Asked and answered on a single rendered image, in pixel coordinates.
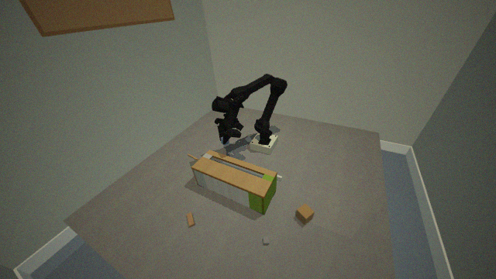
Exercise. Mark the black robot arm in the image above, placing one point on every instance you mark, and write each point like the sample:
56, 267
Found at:
233, 101

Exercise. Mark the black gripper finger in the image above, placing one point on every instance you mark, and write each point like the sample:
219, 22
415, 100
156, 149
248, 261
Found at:
221, 130
225, 137

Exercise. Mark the brown cardboard box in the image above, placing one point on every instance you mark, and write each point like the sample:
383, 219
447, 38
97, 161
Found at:
305, 214

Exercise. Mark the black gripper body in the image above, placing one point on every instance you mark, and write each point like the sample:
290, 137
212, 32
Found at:
228, 123

